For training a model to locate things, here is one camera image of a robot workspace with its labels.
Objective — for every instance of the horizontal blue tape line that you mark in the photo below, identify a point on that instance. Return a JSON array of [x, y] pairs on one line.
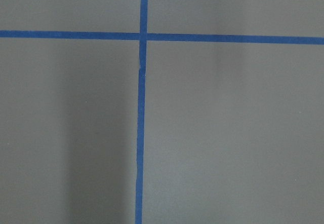
[[128, 36]]

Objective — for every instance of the vertical blue tape line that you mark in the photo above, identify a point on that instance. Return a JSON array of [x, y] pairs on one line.
[[141, 110]]

